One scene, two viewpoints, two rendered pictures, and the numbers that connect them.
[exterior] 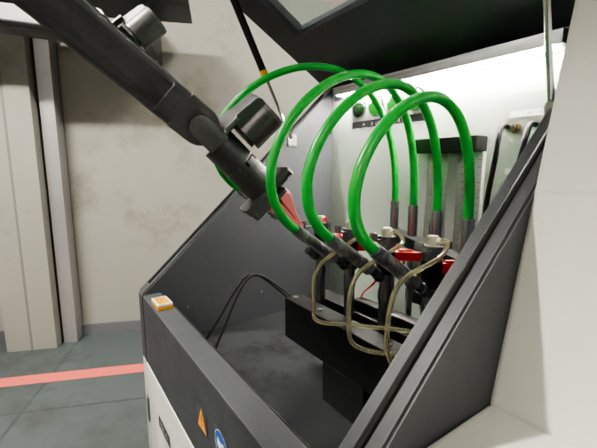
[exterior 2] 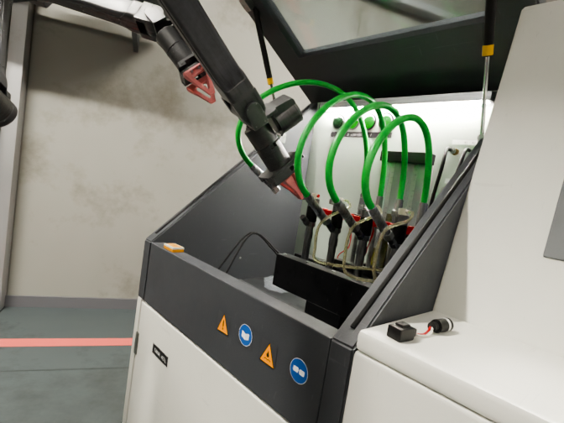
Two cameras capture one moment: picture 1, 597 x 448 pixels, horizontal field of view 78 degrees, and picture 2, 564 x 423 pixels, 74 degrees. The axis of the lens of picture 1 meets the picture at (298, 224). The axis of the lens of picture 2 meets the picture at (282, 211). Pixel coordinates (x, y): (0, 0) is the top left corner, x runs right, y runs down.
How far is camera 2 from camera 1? 29 cm
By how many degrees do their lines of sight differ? 10
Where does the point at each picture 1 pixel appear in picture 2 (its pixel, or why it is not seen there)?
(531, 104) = (467, 137)
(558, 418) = (472, 312)
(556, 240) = (480, 211)
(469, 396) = (423, 300)
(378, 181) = (347, 180)
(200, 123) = (254, 107)
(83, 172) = (37, 140)
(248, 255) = (235, 225)
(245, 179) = (272, 154)
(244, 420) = (277, 308)
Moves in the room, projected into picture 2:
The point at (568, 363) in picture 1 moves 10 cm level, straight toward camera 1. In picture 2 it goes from (480, 280) to (477, 291)
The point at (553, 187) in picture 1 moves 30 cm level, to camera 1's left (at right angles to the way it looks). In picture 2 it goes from (480, 180) to (315, 154)
